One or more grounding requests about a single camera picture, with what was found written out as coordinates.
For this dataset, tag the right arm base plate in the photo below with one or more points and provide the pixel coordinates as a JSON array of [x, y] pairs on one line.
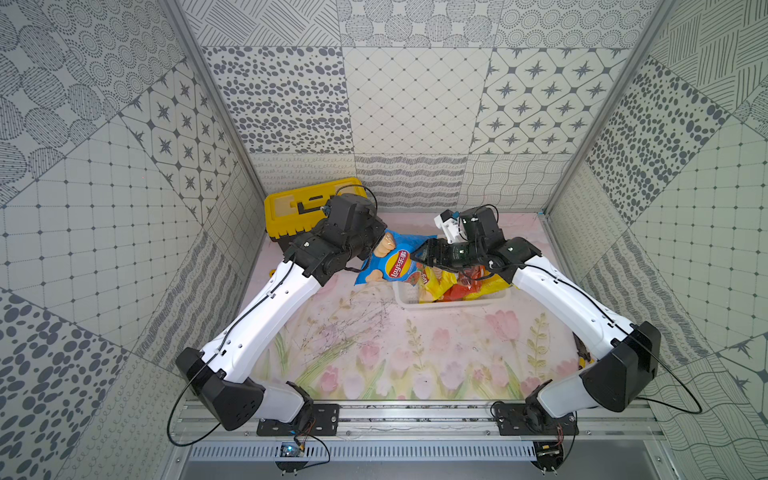
[[531, 419]]

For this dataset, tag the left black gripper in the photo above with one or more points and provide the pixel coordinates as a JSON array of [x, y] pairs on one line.
[[372, 234]]

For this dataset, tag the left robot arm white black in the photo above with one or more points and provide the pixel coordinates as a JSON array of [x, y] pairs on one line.
[[218, 374]]

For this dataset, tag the white plastic basket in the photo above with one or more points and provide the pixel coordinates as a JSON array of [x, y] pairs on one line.
[[408, 296]]

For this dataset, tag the yellow chips bag orange print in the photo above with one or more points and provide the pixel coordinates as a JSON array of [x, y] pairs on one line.
[[468, 288]]

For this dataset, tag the yellow black toolbox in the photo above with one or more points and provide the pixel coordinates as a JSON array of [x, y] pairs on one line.
[[292, 212]]

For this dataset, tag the white slotted cable duct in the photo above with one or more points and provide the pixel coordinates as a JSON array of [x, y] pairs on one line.
[[362, 451]]

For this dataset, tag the yellow handled pliers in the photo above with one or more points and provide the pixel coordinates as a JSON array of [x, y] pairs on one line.
[[585, 358]]

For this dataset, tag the yellow Lays chips bag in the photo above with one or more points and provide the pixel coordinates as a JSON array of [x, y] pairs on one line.
[[434, 283]]

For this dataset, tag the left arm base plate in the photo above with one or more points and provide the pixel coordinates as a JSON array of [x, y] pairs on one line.
[[284, 413]]

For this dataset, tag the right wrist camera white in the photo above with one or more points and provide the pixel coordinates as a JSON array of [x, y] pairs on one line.
[[448, 222]]

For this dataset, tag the red chips bag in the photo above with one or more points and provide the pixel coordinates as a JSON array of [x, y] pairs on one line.
[[477, 272]]

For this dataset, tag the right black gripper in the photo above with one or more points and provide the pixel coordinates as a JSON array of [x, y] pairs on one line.
[[441, 256]]

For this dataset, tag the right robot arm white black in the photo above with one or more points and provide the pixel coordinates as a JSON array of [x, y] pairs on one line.
[[627, 355]]

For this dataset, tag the blue chips bag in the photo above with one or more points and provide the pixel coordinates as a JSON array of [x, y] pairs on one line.
[[392, 261]]

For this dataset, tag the aluminium rail frame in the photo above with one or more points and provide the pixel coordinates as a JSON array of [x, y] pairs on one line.
[[422, 420]]

